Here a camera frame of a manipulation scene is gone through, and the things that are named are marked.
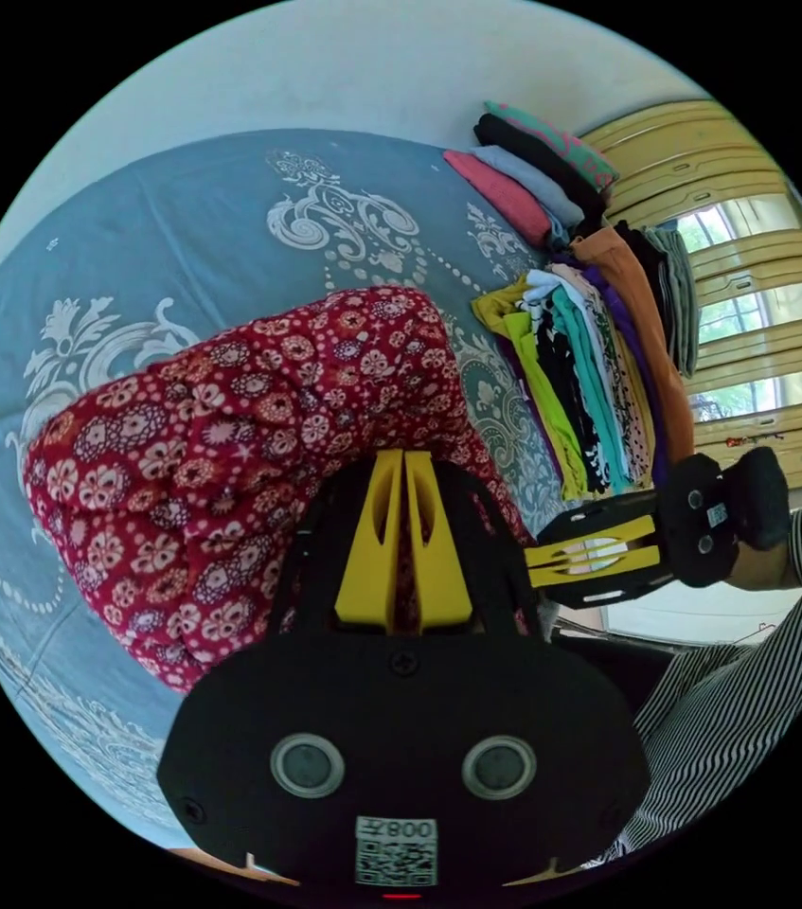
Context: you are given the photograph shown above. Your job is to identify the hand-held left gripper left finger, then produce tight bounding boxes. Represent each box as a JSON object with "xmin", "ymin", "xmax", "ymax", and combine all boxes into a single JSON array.
[{"xmin": 334, "ymin": 451, "xmax": 407, "ymax": 634}]

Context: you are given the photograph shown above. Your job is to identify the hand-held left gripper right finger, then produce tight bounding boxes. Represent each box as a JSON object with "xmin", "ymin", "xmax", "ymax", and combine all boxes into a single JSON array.
[{"xmin": 405, "ymin": 452, "xmax": 475, "ymax": 635}]

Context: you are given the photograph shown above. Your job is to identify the red floral sleeveless cotton jacket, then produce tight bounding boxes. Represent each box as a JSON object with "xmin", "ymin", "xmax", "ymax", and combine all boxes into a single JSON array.
[{"xmin": 22, "ymin": 285, "xmax": 538, "ymax": 695}]

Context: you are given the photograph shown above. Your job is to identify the yellow framed window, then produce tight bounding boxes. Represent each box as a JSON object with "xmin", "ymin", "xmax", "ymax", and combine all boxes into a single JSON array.
[{"xmin": 576, "ymin": 98, "xmax": 802, "ymax": 492}]

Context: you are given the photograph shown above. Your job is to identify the person's right hand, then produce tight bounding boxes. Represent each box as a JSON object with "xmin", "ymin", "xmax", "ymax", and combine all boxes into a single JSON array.
[{"xmin": 722, "ymin": 538, "xmax": 802, "ymax": 593}]

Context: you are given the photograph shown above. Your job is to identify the bed with blue patterned sheet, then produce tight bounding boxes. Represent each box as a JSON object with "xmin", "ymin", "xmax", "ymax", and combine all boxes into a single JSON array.
[{"xmin": 0, "ymin": 127, "xmax": 590, "ymax": 853}]

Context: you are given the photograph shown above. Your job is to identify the person's body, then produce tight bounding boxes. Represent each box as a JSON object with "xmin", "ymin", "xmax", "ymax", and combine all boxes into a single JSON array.
[{"xmin": 610, "ymin": 596, "xmax": 802, "ymax": 871}]

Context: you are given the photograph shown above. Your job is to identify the pile of clothes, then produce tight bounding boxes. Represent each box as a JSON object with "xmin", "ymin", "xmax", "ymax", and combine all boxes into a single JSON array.
[{"xmin": 442, "ymin": 98, "xmax": 702, "ymax": 503}]

